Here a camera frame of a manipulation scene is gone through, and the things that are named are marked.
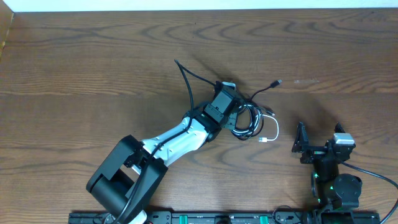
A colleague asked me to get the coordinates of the camera cable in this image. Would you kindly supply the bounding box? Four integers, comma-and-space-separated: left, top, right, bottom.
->
340, 161, 398, 224
113, 58, 218, 224

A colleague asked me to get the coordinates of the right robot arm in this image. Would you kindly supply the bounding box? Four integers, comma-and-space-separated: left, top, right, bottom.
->
292, 122, 363, 223

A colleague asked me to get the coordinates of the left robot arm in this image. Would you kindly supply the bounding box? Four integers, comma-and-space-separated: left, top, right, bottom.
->
86, 82, 244, 223

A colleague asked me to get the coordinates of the white USB cable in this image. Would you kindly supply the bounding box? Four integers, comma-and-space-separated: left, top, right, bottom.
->
257, 113, 280, 143

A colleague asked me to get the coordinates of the black USB cable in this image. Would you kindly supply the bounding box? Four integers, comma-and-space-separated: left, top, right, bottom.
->
231, 79, 283, 141

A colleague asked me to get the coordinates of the right camera cable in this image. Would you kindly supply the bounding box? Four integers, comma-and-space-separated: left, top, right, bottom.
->
340, 161, 398, 224

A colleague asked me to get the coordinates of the left camera cable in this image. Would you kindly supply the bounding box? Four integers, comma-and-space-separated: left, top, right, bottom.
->
113, 58, 218, 224

